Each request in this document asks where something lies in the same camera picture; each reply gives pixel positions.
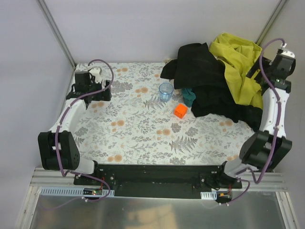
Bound yellow-green cloth garment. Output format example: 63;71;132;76
209;33;263;109

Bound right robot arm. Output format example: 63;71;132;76
219;51;296;183

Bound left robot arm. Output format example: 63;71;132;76
38;67;112;175

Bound black cloth lower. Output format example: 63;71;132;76
191;85;262;132

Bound black cloth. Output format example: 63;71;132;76
160;43;228;90
191;85;262;132

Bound black cloth upper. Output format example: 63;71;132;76
160;43;228;90

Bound beige cloth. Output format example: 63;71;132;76
163;58;176;64

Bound teal cloth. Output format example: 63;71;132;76
181;88;196;107

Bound floral patterned table mat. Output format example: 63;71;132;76
73;62;253;165

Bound blue transparent plastic cup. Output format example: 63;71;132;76
159;83;174;102

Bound orange rubber cube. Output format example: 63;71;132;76
173;104;188;119

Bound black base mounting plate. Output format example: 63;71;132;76
73;164;242;199

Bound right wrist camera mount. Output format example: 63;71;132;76
277;43;295;58

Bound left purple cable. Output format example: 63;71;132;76
40;59;115;211

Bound aluminium frame rail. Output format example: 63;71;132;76
30;167;74;187

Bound left white cable duct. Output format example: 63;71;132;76
41;187;115;198

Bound white cable duct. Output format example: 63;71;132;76
200;190;217;200
41;187;115;198

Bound right white cable duct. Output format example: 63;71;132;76
200;190;217;200

